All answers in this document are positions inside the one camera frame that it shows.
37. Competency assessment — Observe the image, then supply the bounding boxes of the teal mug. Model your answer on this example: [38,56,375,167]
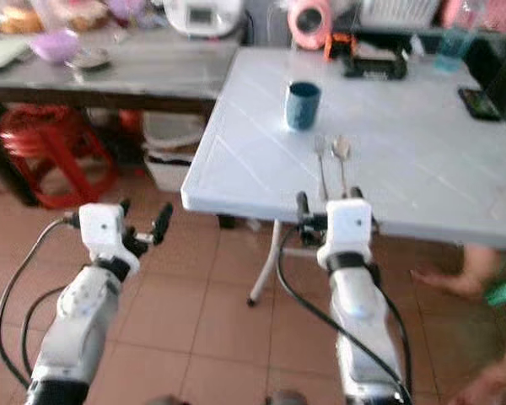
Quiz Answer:
[284,80,322,132]

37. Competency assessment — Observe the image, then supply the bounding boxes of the clear blue bottle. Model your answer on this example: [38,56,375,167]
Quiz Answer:
[433,0,481,73]

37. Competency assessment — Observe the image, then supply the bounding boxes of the dish rack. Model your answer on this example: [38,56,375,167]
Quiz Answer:
[358,0,444,30]

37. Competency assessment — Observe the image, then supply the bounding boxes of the steel fork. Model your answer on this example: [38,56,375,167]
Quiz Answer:
[313,134,331,202]

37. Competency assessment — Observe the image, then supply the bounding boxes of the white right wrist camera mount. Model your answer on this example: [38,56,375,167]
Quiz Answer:
[317,197,374,272]

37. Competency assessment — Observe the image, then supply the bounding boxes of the white kitchen machine with screen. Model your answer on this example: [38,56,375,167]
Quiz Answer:
[162,0,245,40]

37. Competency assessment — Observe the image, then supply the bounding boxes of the small purple bowl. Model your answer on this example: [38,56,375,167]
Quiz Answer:
[105,0,144,22]

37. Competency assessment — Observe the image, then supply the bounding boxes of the clear food container with lid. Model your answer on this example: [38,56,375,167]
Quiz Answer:
[59,0,107,33]

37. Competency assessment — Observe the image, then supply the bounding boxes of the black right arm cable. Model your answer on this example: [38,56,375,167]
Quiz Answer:
[275,221,414,405]

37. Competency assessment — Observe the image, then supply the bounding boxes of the pink round appliance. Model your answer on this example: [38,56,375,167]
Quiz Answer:
[286,0,335,51]

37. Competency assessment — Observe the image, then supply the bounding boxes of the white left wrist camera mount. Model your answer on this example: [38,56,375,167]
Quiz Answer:
[77,202,141,278]

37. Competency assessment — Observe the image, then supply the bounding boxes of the black handheld controller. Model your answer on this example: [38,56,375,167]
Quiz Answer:
[341,43,409,82]

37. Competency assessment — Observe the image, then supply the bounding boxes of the white storage bin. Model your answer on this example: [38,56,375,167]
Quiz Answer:
[141,111,204,194]

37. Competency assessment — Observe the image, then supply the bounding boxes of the grey robot foot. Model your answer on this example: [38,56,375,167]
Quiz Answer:
[266,390,313,405]

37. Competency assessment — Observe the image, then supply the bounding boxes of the short black left arm cable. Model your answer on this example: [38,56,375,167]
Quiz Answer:
[20,287,67,385]

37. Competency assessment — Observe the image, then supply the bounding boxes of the steel spoon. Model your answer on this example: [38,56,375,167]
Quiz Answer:
[330,136,353,200]

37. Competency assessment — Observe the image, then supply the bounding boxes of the person's bare foot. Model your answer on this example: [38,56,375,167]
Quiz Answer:
[445,337,506,405]
[408,244,506,301]

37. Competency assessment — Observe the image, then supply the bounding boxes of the small steel bowl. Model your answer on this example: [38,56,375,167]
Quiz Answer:
[71,47,113,72]

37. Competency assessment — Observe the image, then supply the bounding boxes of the large purple plastic bowl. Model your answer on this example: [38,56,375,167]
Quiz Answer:
[29,29,82,67]

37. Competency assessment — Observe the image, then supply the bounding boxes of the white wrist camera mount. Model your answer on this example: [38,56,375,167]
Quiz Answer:
[77,202,141,278]
[317,197,374,272]

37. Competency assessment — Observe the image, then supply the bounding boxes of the brown bread buns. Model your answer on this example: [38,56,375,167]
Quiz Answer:
[0,5,43,35]

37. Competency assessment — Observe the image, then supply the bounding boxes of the red plastic stool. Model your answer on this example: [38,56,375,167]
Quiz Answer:
[0,103,120,211]

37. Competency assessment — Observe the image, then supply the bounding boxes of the black smartphone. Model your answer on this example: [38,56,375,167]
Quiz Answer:
[457,86,503,122]

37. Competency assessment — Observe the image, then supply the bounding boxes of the white metal table leg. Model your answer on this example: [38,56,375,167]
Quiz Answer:
[247,219,285,307]

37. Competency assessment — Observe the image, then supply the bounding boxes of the green rimmed cutting board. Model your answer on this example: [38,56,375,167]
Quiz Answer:
[0,37,32,73]

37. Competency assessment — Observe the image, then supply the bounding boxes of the orange and black device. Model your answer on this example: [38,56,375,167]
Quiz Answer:
[322,31,358,61]

